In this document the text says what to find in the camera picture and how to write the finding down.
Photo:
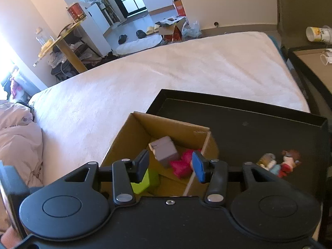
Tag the red tin can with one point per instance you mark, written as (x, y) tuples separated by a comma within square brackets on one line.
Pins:
[(76, 12)]

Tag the black slipper right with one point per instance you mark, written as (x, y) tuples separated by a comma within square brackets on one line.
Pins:
[(140, 34)]

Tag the white floor mat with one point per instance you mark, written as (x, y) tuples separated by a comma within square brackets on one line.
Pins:
[(139, 45)]

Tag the black shallow tray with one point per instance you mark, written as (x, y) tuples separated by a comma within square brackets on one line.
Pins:
[(245, 130)]

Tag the grey white block toy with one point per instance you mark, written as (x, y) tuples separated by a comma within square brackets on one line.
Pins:
[(164, 151)]

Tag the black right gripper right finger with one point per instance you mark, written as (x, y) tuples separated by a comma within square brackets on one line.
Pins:
[(214, 173)]

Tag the brown cardboard box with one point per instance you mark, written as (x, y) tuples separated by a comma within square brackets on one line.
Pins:
[(141, 129)]

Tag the small teal orange figurine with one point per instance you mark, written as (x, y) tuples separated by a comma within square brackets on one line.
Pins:
[(268, 162)]

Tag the orange box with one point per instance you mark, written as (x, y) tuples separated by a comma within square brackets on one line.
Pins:
[(179, 8)]

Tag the black slipper left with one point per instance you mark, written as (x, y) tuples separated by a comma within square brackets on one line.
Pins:
[(122, 39)]

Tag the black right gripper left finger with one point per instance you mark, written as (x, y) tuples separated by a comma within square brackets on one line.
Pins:
[(125, 172)]

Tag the black slipper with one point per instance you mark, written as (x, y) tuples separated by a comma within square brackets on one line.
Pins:
[(122, 39), (140, 34)]

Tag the brown haired red figurine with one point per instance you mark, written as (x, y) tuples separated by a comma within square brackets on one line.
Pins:
[(291, 159)]

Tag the red round figurine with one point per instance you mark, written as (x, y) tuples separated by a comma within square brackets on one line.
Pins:
[(182, 167)]

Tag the stacked paper cups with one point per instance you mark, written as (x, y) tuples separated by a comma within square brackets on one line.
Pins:
[(322, 35)]

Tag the yellow slipper right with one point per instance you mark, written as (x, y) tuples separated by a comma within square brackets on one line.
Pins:
[(156, 28)]

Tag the yellow slipper left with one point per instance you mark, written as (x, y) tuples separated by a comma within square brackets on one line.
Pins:
[(150, 30)]

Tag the open cardboard box on floor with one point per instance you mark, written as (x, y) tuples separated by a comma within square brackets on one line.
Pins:
[(170, 28)]

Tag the white plastic bag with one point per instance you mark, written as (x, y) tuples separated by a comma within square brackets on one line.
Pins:
[(192, 31)]

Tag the pink duvet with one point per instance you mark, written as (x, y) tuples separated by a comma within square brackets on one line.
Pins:
[(21, 142)]

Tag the white face mask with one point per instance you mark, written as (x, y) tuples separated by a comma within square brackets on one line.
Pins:
[(326, 57)]

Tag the olive green chair back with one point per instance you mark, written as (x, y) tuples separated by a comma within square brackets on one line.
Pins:
[(294, 16)]

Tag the yellow slipper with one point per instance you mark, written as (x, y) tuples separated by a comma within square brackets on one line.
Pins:
[(150, 30), (156, 28)]

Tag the lime green hexagonal container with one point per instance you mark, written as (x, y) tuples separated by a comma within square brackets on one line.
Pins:
[(150, 181)]

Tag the black side table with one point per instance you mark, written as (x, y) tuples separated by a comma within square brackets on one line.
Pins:
[(313, 75)]

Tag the yellow wooden round table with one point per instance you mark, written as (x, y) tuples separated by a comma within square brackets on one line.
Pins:
[(64, 48)]

